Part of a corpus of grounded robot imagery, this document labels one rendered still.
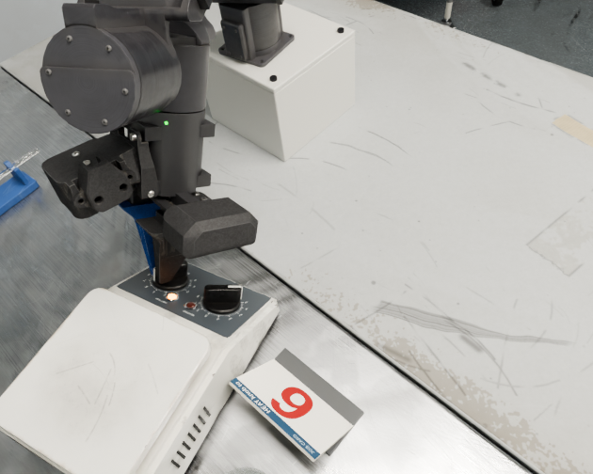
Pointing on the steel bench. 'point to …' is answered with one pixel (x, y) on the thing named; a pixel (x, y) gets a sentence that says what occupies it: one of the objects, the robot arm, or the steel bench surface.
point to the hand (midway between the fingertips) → (162, 244)
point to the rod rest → (6, 196)
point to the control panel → (219, 323)
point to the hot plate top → (103, 386)
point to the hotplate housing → (199, 409)
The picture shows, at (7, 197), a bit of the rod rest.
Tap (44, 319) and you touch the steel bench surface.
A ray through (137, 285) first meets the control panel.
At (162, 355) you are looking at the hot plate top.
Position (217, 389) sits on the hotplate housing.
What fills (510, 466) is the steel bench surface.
